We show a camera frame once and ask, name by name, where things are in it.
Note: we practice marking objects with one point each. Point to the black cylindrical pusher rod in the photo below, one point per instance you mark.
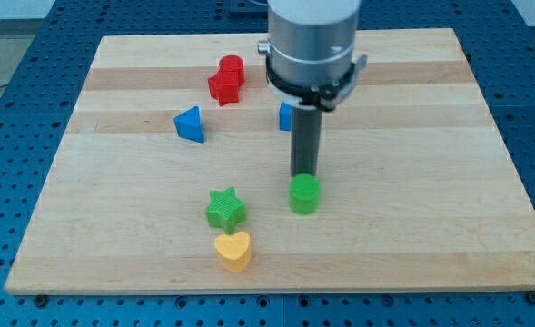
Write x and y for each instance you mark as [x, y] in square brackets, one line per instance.
[305, 141]

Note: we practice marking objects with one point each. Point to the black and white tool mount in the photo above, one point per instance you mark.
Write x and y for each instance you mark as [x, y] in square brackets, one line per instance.
[319, 97]

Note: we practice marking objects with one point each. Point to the blue cube block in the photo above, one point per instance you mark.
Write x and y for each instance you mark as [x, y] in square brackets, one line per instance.
[285, 117]

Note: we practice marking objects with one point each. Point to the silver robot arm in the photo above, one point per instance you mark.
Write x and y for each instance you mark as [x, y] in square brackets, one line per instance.
[310, 66]

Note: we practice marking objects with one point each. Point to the red star block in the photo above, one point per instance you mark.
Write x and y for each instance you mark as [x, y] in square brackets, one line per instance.
[224, 87]

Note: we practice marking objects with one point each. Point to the green star block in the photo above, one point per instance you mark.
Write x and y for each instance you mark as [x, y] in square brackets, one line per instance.
[225, 210]

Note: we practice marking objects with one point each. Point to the green cylinder block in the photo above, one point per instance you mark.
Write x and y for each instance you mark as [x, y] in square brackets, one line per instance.
[304, 193]

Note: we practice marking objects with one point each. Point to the red cylinder block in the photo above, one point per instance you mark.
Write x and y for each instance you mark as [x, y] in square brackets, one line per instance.
[232, 66]

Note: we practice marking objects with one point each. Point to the blue triangle block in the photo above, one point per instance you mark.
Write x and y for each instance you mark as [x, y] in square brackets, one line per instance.
[189, 125]

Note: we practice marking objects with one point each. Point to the yellow heart block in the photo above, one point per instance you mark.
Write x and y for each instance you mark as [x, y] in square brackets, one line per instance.
[234, 251]

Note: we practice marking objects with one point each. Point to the wooden board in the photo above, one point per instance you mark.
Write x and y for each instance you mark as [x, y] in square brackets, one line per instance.
[419, 193]

